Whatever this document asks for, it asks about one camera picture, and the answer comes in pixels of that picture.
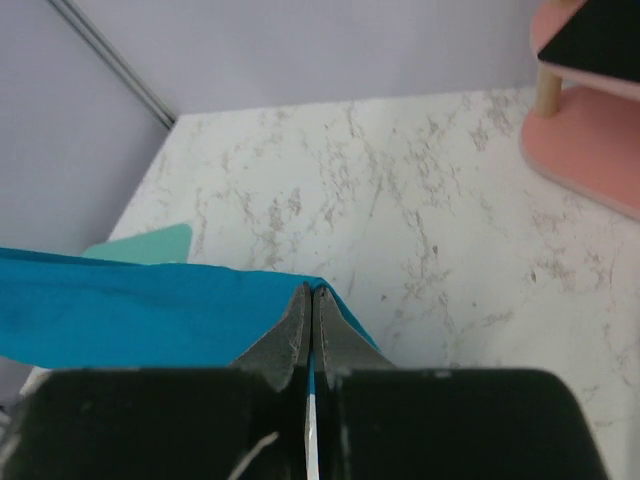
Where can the aluminium frame post left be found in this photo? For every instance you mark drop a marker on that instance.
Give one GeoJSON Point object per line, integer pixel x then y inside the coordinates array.
{"type": "Point", "coordinates": [80, 23]}

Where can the teal cutting board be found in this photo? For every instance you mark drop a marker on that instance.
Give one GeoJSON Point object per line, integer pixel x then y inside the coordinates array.
{"type": "Point", "coordinates": [166, 245]}

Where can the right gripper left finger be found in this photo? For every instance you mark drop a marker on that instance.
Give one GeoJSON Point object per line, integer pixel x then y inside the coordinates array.
{"type": "Point", "coordinates": [281, 356]}

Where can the pink three tier shelf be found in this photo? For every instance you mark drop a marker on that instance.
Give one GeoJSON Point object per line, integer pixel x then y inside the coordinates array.
{"type": "Point", "coordinates": [583, 131]}

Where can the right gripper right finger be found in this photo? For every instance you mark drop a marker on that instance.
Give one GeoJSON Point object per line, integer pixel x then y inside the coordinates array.
{"type": "Point", "coordinates": [339, 349]}

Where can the blue t shirt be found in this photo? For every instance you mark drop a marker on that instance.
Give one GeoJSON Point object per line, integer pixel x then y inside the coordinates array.
{"type": "Point", "coordinates": [138, 383]}

